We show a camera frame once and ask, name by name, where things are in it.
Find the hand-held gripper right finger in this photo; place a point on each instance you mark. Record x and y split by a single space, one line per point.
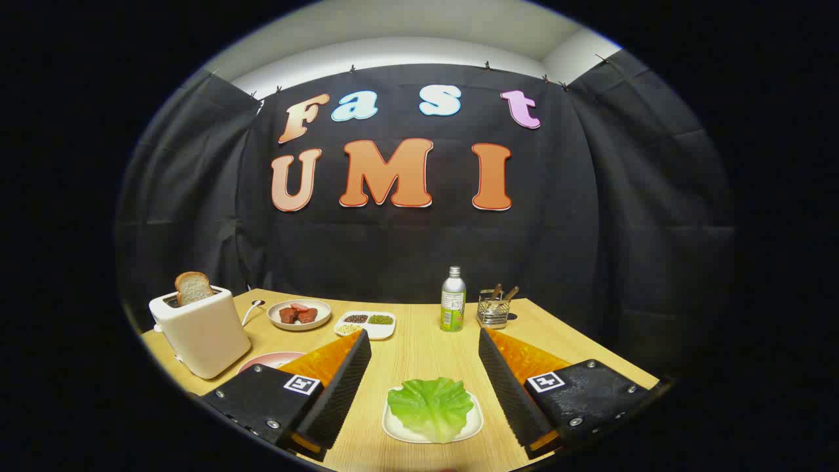
508 387

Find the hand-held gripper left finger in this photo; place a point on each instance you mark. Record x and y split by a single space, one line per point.
341 387

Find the green lettuce leaf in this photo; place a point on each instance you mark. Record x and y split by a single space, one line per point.
429 406

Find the toasted bread slice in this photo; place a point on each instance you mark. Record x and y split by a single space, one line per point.
192 288

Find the pile of yellow soybeans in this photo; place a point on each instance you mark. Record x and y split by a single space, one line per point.
349 329

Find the white square plate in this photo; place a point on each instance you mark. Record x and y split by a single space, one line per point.
392 427

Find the white divided dish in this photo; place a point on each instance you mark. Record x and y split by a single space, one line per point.
380 332

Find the pile of black beans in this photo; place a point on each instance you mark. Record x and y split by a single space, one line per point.
356 318

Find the pink round plate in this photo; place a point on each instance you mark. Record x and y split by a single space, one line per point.
269 360

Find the white round plate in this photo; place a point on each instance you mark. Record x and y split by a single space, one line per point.
324 311

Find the pile of green beans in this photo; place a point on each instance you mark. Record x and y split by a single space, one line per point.
380 319

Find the brown meat piece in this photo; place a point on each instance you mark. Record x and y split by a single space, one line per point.
288 316
307 316

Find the green silver bottle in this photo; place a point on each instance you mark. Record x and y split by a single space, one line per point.
453 301

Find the white toaster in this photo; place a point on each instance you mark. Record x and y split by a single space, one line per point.
203 334

